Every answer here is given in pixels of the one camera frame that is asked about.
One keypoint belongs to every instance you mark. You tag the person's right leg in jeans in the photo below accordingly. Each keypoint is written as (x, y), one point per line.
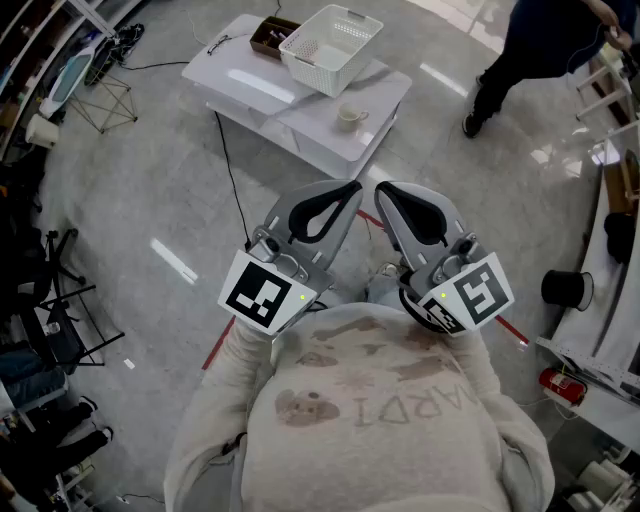
(385, 292)

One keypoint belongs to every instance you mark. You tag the black chair base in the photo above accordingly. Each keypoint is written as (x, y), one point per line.
(62, 260)

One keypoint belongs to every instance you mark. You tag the black metal rack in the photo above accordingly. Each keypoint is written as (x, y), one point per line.
(60, 320)

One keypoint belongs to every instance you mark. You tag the white workbench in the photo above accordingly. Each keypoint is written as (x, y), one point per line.
(615, 320)

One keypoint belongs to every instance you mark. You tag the white and teal board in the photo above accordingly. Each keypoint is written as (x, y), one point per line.
(65, 82)

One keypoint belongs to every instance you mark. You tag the black eyeglasses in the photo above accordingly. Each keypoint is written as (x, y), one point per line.
(214, 48)

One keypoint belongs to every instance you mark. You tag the black cloth bundle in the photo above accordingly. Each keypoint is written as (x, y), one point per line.
(619, 237)

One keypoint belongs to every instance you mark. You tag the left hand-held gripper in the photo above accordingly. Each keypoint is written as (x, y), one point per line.
(260, 295)

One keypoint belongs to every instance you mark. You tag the black cylinder hat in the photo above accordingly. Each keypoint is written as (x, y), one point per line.
(562, 290)

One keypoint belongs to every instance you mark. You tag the person's grey shoe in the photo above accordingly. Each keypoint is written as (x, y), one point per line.
(389, 270)

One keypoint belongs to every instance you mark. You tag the white plastic basket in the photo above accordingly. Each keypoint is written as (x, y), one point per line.
(345, 30)

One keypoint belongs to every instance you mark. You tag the person's torso in cream sweater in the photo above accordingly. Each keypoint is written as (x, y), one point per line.
(375, 425)

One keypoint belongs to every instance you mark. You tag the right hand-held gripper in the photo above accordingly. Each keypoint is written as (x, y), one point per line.
(480, 295)

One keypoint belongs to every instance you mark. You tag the white cup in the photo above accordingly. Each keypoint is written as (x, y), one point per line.
(346, 120)

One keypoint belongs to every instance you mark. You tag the red fire extinguisher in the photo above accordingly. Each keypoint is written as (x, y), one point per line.
(560, 382)

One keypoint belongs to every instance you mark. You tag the brown cardboard box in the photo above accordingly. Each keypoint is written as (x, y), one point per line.
(265, 40)

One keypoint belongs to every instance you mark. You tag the person's left forearm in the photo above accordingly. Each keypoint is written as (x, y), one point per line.
(240, 360)

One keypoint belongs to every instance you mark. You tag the person's right forearm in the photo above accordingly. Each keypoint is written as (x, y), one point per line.
(477, 360)

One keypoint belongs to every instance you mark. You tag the white low table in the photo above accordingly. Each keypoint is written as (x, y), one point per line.
(240, 65)

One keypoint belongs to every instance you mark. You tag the white cylinder roll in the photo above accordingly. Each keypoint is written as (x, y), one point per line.
(42, 131)

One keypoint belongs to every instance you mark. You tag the white shelving unit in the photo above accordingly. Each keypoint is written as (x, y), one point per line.
(30, 50)

